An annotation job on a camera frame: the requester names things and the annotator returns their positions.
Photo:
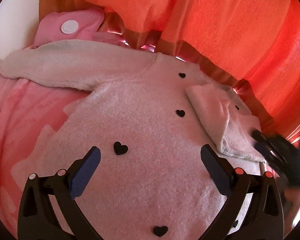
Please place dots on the pink polka dot garment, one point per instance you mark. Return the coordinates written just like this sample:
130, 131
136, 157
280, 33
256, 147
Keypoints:
75, 25

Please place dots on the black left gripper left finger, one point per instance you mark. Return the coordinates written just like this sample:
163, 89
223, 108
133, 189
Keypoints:
37, 219

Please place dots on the white fleece sweater black hearts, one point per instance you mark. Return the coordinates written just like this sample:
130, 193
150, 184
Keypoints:
149, 114

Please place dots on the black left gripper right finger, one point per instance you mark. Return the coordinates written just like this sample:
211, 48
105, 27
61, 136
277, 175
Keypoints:
264, 218

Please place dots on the orange curtain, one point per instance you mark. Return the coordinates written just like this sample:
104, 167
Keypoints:
251, 45

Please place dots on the pink patterned bed blanket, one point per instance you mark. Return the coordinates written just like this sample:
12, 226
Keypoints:
30, 115

